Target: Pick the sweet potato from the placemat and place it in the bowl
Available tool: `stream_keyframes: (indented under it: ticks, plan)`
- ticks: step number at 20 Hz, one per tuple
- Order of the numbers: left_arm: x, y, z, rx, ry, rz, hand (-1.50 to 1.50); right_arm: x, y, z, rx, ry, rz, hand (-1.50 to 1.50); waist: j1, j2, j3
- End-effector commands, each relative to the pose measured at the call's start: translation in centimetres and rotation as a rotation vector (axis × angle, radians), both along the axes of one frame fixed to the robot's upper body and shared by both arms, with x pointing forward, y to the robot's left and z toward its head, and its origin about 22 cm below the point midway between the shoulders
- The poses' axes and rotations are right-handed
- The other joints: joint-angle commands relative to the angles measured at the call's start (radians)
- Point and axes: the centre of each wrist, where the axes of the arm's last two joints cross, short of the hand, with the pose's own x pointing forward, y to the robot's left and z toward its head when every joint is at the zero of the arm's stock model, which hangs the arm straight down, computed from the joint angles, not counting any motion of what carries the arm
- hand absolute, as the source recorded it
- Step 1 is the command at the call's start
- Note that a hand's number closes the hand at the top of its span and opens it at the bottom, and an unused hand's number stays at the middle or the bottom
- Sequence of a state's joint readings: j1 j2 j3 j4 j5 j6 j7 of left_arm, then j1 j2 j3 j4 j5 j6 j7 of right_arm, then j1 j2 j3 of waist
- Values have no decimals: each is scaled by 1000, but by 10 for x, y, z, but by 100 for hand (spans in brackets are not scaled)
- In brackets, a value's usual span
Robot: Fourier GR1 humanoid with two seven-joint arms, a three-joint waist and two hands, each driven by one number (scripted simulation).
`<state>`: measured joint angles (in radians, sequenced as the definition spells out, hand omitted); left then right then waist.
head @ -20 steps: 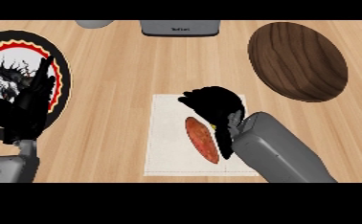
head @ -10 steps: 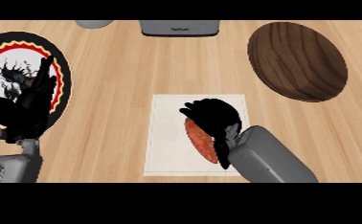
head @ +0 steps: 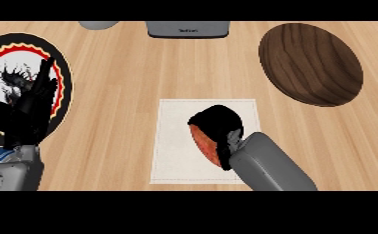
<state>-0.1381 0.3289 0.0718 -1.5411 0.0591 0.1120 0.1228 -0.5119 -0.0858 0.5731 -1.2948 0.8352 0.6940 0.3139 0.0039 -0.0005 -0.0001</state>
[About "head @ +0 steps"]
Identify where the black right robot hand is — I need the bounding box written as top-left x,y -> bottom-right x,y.
186,104 -> 245,172

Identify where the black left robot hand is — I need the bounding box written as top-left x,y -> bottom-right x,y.
0,56 -> 59,150

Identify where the orange sweet potato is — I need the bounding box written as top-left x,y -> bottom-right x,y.
189,124 -> 223,168

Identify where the white placemat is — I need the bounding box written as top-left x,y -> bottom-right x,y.
149,98 -> 263,185

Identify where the dark wooden bowl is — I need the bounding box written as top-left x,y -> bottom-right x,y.
257,22 -> 364,108

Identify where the round black patterned plate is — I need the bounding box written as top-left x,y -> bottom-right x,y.
0,32 -> 74,142

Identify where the grey appliance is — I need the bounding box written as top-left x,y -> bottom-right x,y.
144,21 -> 232,39

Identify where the grey rounded object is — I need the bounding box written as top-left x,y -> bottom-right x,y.
78,21 -> 121,31

